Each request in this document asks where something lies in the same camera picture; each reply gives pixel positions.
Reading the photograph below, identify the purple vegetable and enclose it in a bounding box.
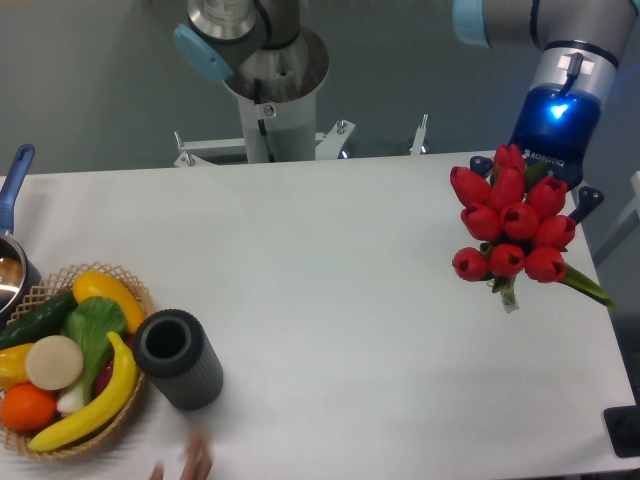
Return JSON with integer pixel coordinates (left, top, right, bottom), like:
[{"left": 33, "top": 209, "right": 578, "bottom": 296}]
[{"left": 92, "top": 336, "right": 138, "bottom": 403}]

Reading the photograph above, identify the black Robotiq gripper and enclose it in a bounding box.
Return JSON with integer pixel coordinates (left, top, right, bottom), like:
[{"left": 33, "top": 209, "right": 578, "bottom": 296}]
[{"left": 469, "top": 87, "right": 604, "bottom": 224}]

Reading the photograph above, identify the yellow bell pepper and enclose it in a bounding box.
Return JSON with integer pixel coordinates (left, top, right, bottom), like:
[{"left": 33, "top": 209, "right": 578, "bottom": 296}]
[{"left": 0, "top": 343, "right": 33, "bottom": 392}]

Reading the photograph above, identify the black device at edge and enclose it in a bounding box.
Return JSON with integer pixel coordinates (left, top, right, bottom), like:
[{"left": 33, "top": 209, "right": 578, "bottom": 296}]
[{"left": 603, "top": 405, "right": 639, "bottom": 458}]

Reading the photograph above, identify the green bok choy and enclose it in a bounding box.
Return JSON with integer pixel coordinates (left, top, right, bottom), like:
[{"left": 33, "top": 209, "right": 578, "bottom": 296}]
[{"left": 57, "top": 296, "right": 126, "bottom": 417}]

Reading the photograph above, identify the grey robot base column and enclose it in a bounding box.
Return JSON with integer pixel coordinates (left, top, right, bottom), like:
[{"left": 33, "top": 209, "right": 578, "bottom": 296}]
[{"left": 173, "top": 0, "right": 329, "bottom": 163}]

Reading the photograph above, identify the white metal mounting frame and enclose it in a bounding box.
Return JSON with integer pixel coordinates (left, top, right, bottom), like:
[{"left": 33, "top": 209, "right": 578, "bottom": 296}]
[{"left": 173, "top": 113, "right": 429, "bottom": 168}]

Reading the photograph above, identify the beige round disc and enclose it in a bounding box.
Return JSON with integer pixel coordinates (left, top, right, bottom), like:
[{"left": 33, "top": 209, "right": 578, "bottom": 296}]
[{"left": 25, "top": 335, "right": 84, "bottom": 391}]

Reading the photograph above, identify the woven wicker basket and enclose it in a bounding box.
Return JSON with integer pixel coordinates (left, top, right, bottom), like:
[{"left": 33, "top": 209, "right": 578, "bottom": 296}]
[{"left": 1, "top": 262, "right": 153, "bottom": 460}]

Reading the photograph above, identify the blurred human hand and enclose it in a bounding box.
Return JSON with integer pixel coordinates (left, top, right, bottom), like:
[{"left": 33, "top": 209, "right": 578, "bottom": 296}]
[{"left": 179, "top": 431, "right": 214, "bottom": 480}]

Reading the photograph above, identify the orange fruit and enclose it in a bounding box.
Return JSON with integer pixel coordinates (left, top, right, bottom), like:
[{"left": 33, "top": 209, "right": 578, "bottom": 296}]
[{"left": 1, "top": 383, "right": 57, "bottom": 432}]

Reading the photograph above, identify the green cucumber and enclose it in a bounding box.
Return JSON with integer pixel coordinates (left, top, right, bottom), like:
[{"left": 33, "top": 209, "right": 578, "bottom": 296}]
[{"left": 1, "top": 291, "right": 78, "bottom": 350}]

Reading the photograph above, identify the blue handled saucepan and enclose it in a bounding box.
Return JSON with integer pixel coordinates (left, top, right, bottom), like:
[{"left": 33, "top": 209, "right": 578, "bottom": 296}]
[{"left": 1, "top": 144, "right": 41, "bottom": 329}]

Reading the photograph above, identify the dark grey ribbed vase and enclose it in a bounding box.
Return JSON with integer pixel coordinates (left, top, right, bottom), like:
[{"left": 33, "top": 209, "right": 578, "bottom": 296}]
[{"left": 133, "top": 309, "right": 224, "bottom": 410}]

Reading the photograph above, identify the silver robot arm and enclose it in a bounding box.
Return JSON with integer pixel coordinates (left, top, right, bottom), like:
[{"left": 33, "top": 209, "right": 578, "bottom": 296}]
[{"left": 452, "top": 0, "right": 639, "bottom": 190}]

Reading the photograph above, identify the red tulip bouquet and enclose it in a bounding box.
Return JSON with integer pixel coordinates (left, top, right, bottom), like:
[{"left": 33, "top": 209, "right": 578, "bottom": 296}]
[{"left": 449, "top": 145, "right": 615, "bottom": 313}]

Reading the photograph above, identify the yellow banana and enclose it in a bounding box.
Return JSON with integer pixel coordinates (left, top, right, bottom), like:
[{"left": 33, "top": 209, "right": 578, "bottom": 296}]
[{"left": 28, "top": 332, "right": 138, "bottom": 453}]

